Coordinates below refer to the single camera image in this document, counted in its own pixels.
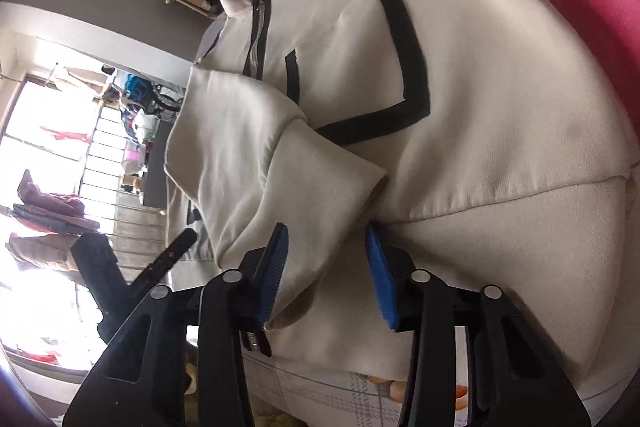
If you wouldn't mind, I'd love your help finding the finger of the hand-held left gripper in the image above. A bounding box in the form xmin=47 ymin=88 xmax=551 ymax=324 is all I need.
xmin=70 ymin=233 xmax=129 ymax=343
xmin=131 ymin=228 xmax=199 ymax=289

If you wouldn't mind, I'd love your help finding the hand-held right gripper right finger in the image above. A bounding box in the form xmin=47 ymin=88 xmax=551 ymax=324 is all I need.
xmin=364 ymin=224 xmax=593 ymax=427

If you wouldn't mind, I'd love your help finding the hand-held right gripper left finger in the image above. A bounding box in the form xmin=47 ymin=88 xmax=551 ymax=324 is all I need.
xmin=62 ymin=222 xmax=292 ymax=427

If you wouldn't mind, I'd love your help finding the beige zip jacket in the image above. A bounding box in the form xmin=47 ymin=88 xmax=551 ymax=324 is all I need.
xmin=164 ymin=0 xmax=632 ymax=388

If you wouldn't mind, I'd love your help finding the brown hanging jacket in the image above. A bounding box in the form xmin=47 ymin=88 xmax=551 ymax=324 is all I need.
xmin=7 ymin=232 xmax=82 ymax=282

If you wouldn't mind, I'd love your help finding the dark red hanging jacket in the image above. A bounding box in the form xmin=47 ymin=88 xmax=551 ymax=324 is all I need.
xmin=10 ymin=171 xmax=87 ymax=233

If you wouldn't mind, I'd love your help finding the dark grey cabinet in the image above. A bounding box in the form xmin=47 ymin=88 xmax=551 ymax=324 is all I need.
xmin=142 ymin=117 xmax=174 ymax=208

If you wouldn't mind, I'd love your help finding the metal balcony railing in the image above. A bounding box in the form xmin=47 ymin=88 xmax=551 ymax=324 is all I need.
xmin=75 ymin=107 xmax=171 ymax=280

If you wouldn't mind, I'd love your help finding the floral plaid bed sheet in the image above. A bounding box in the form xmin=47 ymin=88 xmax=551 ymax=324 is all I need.
xmin=185 ymin=347 xmax=616 ymax=427

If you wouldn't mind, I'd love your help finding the red hanging cloth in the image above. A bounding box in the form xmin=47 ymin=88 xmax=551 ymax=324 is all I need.
xmin=40 ymin=126 xmax=92 ymax=144

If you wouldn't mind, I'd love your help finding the wheelchair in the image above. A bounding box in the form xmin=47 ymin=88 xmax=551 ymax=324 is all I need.
xmin=149 ymin=82 xmax=187 ymax=114

